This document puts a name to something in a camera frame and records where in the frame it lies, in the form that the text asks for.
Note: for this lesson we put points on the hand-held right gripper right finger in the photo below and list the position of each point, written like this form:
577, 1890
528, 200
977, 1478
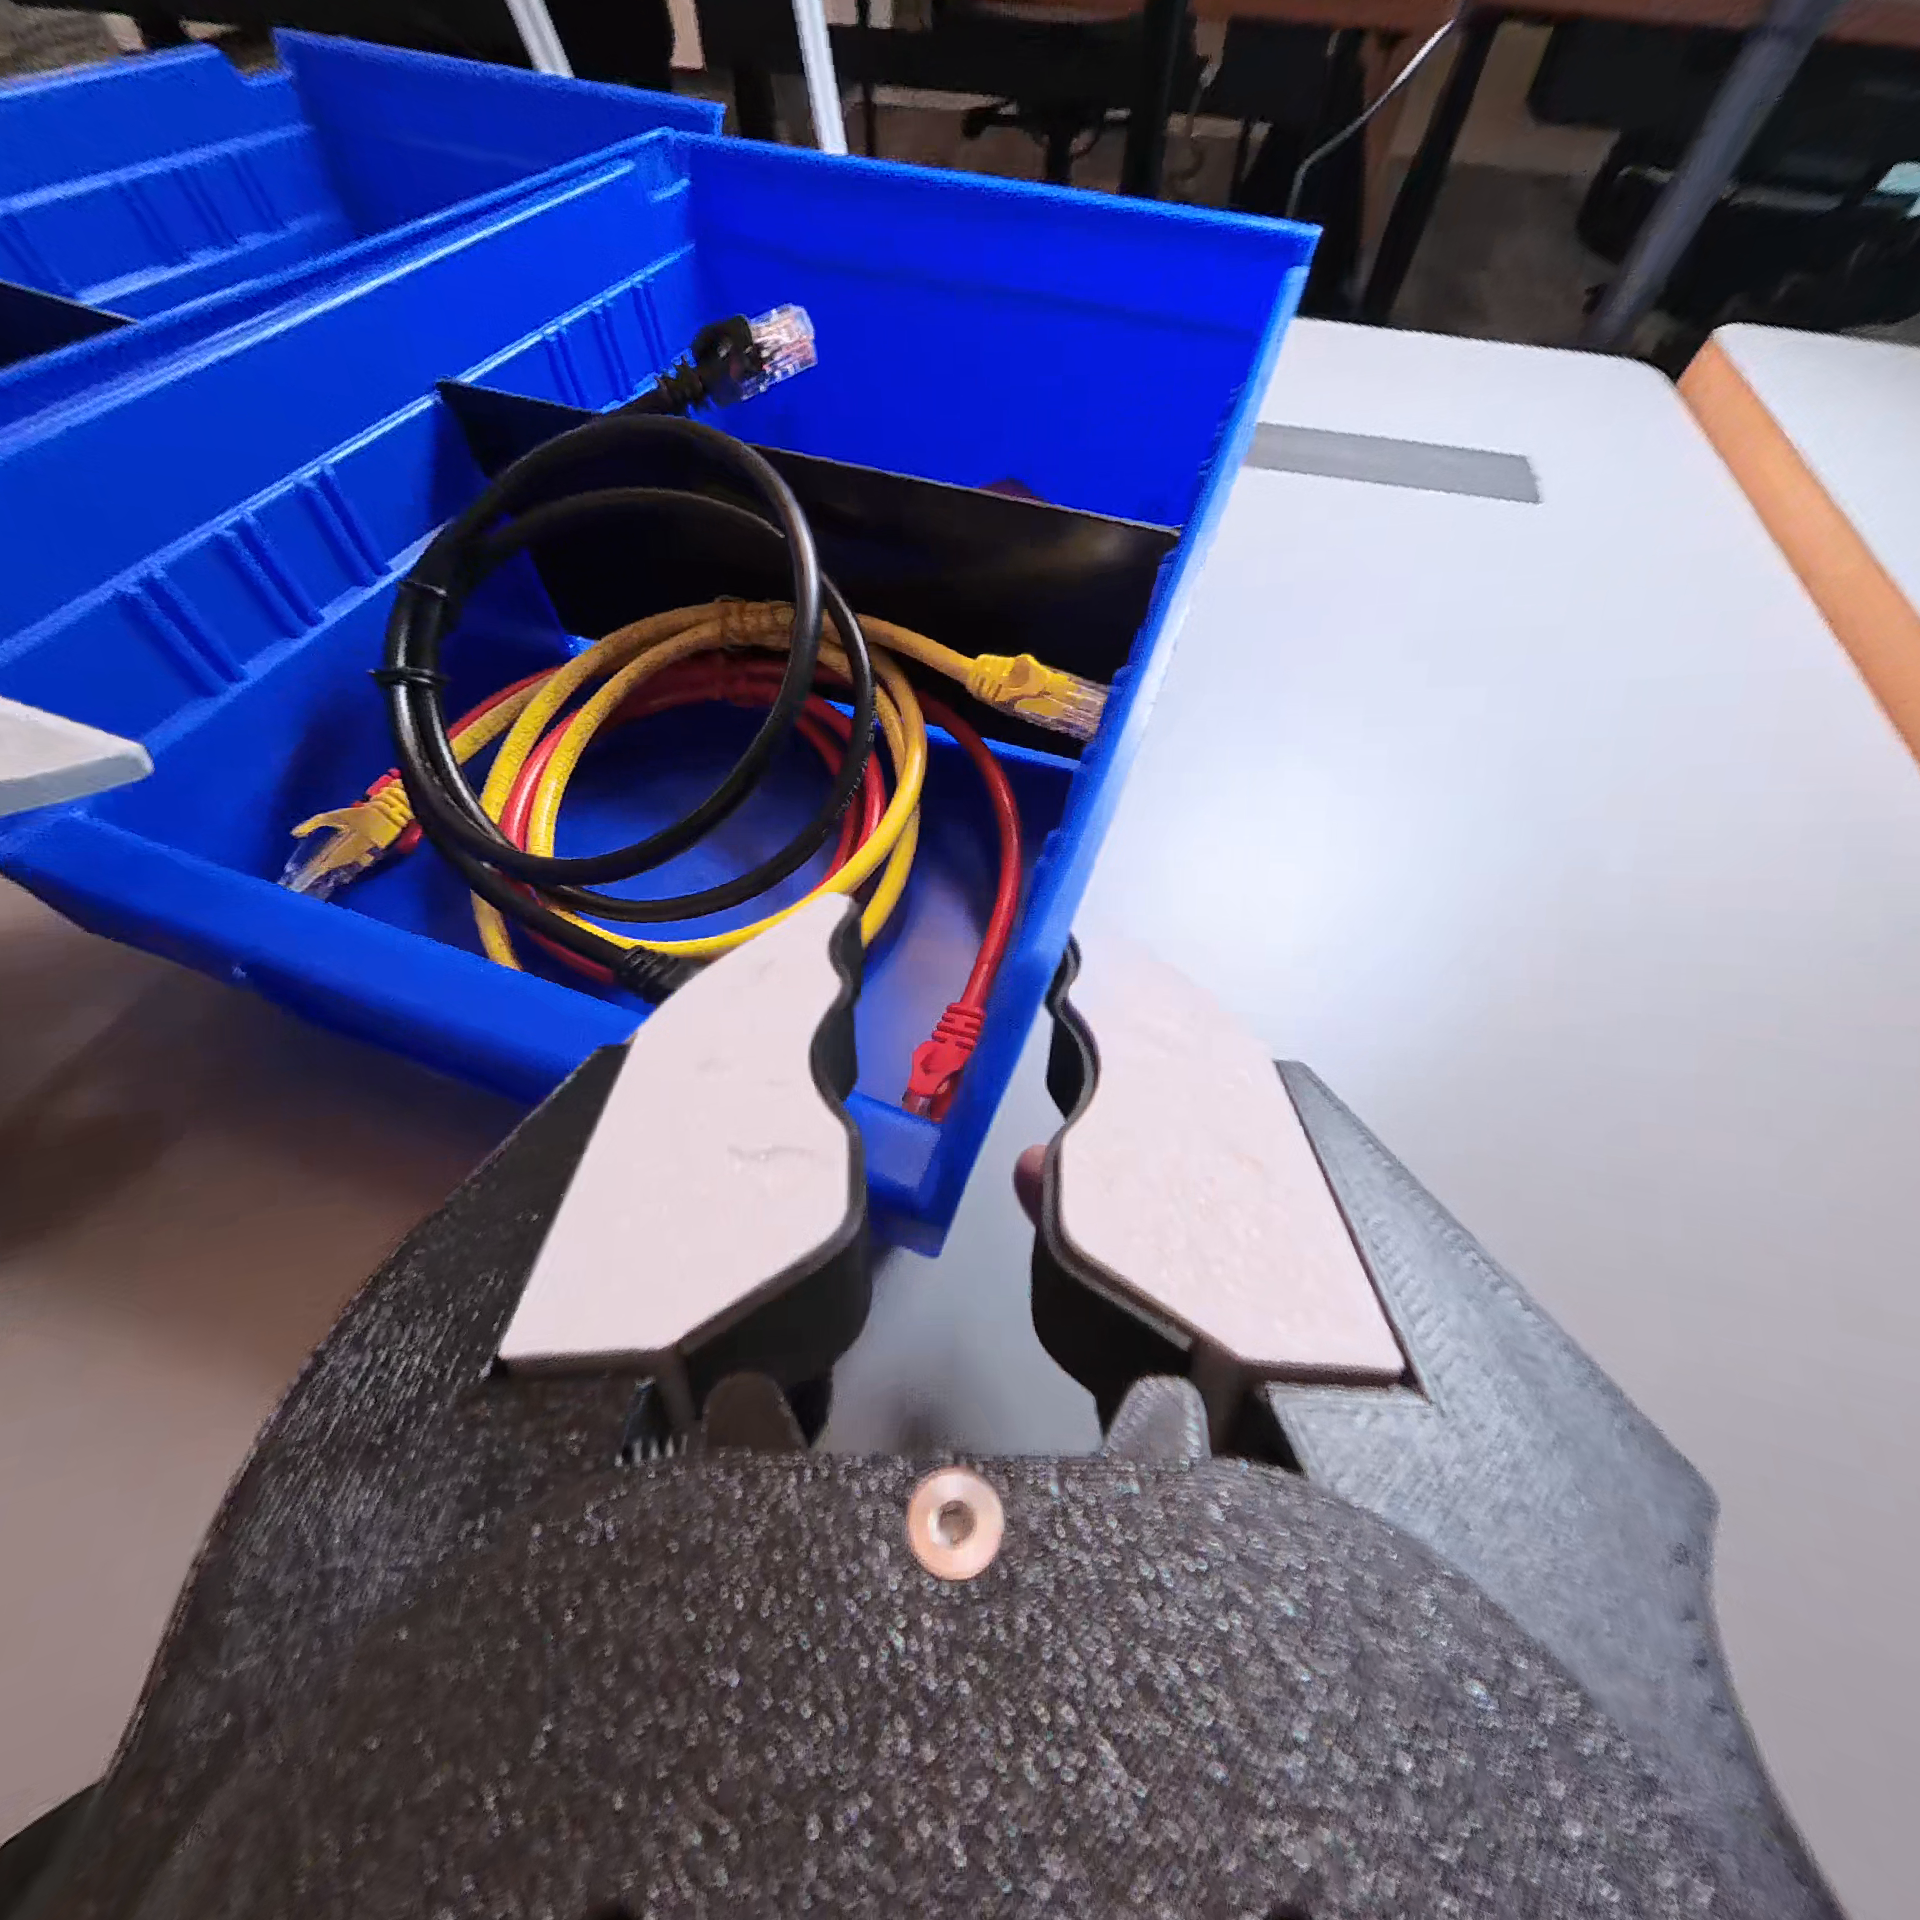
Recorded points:
1214, 1201

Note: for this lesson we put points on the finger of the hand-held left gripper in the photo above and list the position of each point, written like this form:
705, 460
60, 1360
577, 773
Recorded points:
60, 758

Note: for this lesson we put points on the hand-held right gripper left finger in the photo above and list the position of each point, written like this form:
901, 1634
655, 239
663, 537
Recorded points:
705, 1154

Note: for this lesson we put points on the blue plastic bin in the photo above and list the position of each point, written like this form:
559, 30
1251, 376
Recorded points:
181, 196
974, 300

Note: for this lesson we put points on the grey tape strip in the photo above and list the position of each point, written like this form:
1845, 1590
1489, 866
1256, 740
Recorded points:
1396, 462

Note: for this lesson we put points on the orange edged white table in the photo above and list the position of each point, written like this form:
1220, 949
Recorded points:
1845, 421

